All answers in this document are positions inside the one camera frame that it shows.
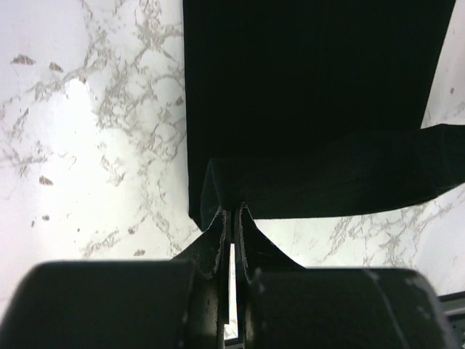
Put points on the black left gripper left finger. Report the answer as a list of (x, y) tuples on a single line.
[(177, 303)]

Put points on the black t-shirt blue logo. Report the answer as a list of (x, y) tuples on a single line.
[(307, 109)]

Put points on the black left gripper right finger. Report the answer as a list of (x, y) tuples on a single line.
[(281, 304)]

